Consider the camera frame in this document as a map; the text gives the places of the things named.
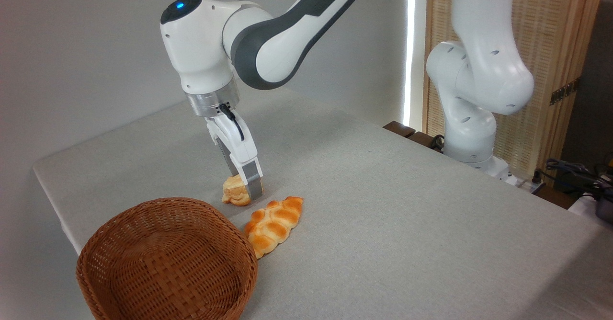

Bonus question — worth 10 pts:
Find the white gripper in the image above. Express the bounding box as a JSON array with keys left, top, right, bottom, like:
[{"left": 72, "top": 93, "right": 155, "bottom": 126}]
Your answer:
[{"left": 206, "top": 114, "right": 264, "bottom": 202}]

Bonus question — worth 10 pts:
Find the round bread roll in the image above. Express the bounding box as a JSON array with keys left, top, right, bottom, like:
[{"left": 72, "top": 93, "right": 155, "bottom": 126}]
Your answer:
[{"left": 221, "top": 174, "right": 253, "bottom": 206}]

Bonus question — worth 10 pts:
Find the braided golden bread loaf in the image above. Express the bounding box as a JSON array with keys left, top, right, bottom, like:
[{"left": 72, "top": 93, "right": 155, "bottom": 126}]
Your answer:
[{"left": 243, "top": 196, "right": 304, "bottom": 260}]

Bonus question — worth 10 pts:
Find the brown wicker basket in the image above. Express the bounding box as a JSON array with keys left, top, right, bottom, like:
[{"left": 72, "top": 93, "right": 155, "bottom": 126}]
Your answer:
[{"left": 76, "top": 197, "right": 259, "bottom": 320}]

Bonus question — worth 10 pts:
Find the grey tablecloth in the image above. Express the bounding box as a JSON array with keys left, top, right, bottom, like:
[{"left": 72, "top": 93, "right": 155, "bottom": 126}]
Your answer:
[{"left": 33, "top": 86, "right": 613, "bottom": 320}]

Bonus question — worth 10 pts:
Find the metal hinge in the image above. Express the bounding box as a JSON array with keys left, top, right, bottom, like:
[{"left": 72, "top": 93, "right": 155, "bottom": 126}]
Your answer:
[{"left": 549, "top": 77, "right": 581, "bottom": 106}]

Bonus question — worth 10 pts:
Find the wooden bamboo screen panel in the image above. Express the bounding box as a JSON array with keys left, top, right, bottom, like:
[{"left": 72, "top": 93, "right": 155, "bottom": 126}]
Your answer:
[{"left": 422, "top": 0, "right": 606, "bottom": 183}]

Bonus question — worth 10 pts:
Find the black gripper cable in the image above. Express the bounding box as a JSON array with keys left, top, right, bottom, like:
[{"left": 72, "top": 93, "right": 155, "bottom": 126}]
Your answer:
[{"left": 219, "top": 103, "right": 245, "bottom": 142}]

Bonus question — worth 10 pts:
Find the black cable bundle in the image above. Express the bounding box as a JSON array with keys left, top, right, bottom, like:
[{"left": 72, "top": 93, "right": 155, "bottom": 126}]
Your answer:
[{"left": 545, "top": 159, "right": 613, "bottom": 202}]

